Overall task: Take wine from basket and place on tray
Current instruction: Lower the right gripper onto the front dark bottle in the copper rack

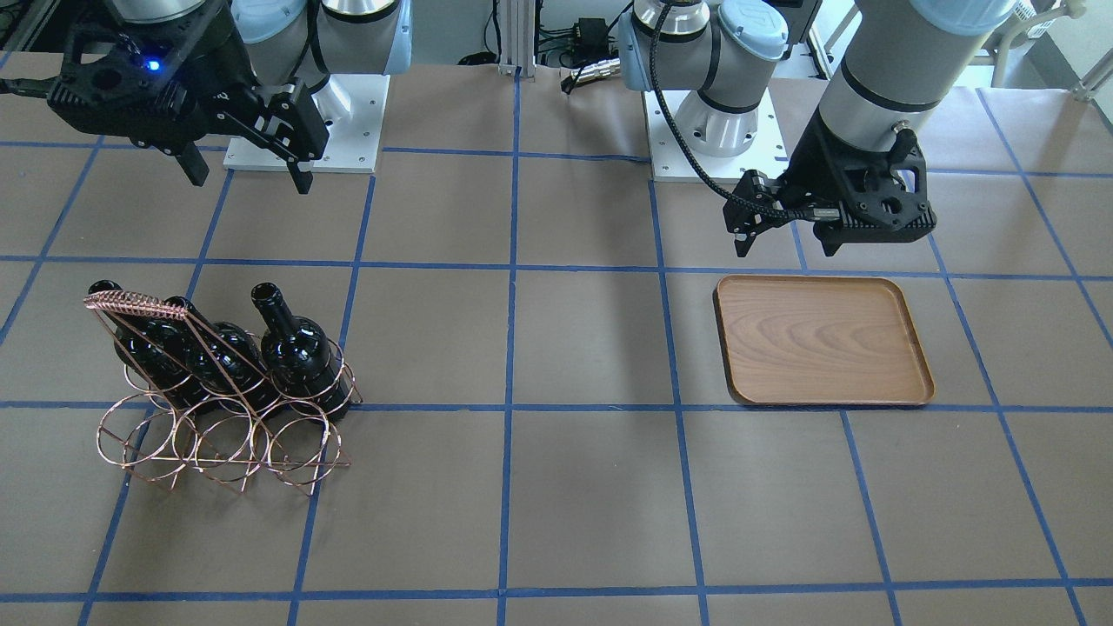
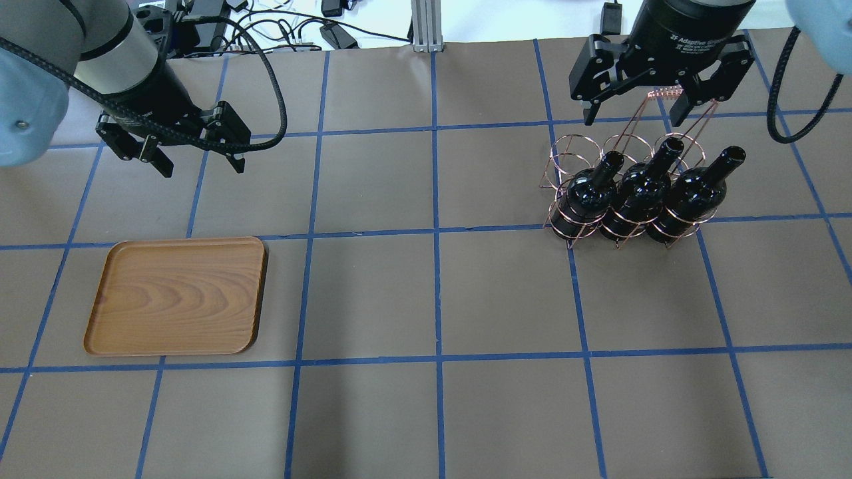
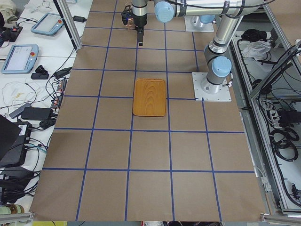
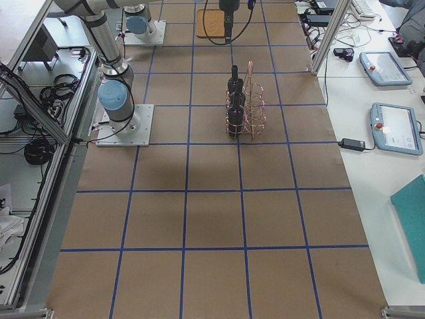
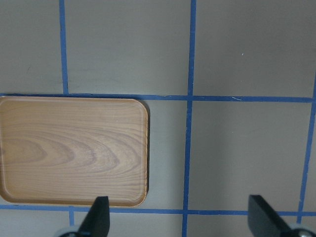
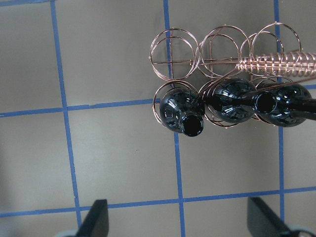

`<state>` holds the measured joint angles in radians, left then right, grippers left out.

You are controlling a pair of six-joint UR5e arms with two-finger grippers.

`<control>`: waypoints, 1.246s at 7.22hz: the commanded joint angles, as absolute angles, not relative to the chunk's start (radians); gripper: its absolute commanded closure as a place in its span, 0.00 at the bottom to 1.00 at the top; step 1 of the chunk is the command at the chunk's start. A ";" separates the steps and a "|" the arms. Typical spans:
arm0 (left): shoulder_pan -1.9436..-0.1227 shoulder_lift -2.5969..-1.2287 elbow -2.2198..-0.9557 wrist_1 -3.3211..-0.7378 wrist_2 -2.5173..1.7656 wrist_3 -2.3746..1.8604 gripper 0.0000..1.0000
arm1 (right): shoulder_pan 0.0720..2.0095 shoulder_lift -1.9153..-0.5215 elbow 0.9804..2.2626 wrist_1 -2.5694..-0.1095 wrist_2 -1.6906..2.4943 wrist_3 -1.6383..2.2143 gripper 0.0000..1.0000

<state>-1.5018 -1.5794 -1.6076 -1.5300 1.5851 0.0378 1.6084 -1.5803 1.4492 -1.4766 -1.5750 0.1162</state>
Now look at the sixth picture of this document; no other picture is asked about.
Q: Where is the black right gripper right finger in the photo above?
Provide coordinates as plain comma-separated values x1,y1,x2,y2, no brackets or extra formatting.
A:
247,197,291,237

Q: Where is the copper wire bottle basket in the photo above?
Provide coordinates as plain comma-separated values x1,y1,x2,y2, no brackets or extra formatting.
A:
152,27,316,128

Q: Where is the dark wine bottle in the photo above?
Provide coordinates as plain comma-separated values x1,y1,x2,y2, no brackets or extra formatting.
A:
204,78,255,123
257,83,316,127
159,87,205,137

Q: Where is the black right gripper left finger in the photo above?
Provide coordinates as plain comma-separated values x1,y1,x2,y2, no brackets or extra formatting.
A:
77,199,109,237

